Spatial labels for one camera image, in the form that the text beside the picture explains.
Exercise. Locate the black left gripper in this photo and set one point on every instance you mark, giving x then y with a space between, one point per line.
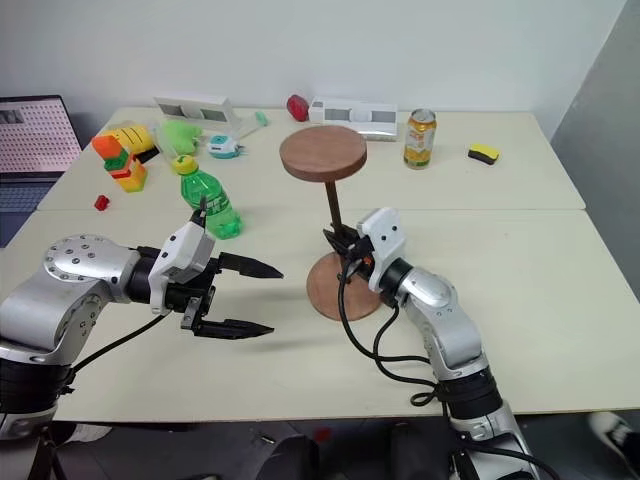
192 295

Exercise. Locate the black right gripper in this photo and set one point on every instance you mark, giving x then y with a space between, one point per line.
357 262

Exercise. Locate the wooden pole with round disc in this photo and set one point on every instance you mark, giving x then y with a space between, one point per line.
323 152

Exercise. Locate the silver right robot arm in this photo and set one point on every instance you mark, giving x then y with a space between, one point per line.
445 320

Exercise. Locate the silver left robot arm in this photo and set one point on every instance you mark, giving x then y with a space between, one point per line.
75 280

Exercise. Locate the round wooden base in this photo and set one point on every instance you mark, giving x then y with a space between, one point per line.
325 292

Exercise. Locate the red round toy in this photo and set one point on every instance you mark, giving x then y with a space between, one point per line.
297 107

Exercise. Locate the green plastic bottle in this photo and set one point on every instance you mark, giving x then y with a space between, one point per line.
210 200

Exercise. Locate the white box with grey windows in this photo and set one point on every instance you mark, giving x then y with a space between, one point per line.
355 117
192 109

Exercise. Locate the yellow drink can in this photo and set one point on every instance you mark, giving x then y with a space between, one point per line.
419 142

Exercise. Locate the small green eraser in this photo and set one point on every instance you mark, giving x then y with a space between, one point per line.
261 118

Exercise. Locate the white flat board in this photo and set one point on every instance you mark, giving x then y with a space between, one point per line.
245 127

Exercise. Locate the teal and white gadget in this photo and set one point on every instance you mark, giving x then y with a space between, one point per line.
223 146

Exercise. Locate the yellow and black sponge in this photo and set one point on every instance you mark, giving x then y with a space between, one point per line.
484 153

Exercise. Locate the small red block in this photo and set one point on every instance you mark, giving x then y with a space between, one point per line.
101 202

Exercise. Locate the small black flat object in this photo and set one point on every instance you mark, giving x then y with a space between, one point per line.
146 155

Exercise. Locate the green plush toy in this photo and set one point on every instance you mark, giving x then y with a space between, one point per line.
177 136

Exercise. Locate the orange green yellow block toy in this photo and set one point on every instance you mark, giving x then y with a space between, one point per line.
122 165

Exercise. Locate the yellow toy corn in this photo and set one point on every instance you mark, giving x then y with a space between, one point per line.
131 136

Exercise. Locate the open laptop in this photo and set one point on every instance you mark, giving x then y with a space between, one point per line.
35 140

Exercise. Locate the white and black shoe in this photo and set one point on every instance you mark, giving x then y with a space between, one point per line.
612 435

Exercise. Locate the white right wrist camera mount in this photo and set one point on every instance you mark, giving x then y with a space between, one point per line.
382 240

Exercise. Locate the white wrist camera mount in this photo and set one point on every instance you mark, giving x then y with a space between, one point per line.
182 252
382 240

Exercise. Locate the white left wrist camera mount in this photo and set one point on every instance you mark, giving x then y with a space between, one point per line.
182 252

